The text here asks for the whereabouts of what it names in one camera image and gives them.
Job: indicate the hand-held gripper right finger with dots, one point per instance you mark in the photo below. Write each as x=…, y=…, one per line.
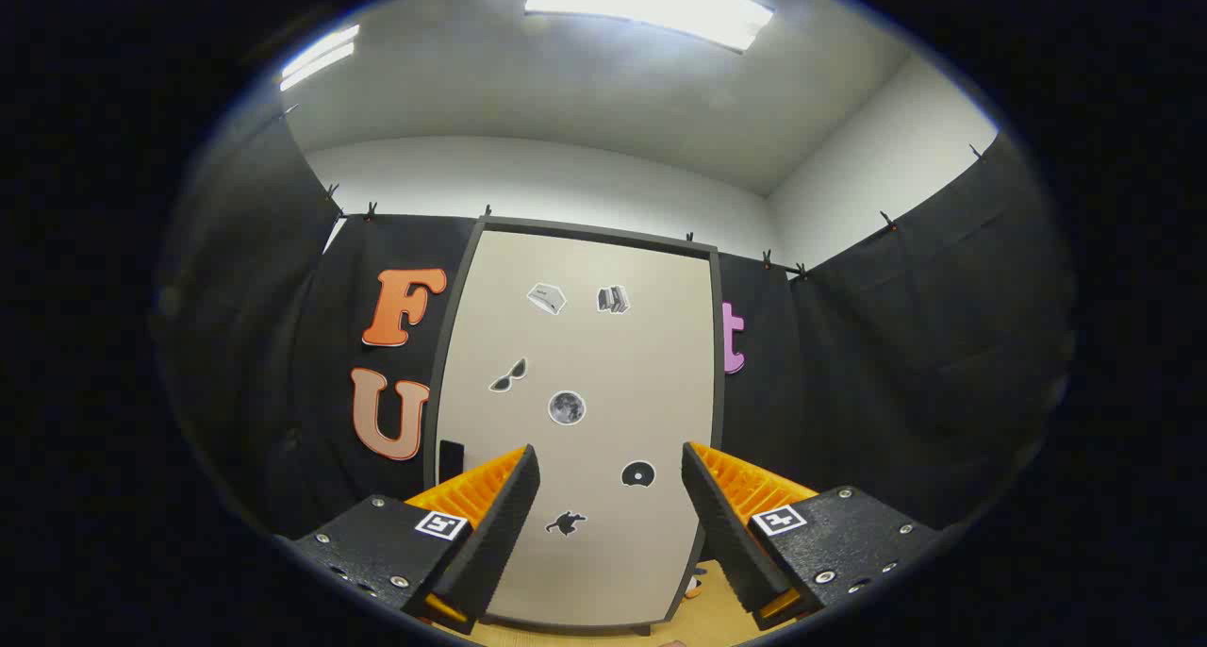
x=721, y=534

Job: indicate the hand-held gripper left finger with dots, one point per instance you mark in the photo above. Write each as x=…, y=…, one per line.
x=500, y=534

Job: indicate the dark grey shoe cabinet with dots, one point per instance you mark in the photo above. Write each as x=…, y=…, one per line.
x=717, y=364

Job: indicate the beige shoe cabinet door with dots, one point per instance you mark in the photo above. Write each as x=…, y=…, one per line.
x=603, y=364

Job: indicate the penguin plush toy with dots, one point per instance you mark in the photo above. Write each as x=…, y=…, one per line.
x=694, y=588

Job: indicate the black backdrop cloth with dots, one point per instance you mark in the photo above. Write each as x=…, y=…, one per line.
x=896, y=364

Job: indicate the narrow ceiling light panel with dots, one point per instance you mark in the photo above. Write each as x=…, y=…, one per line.
x=316, y=58

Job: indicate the large ceiling light panel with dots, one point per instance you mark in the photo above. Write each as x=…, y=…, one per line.
x=651, y=6

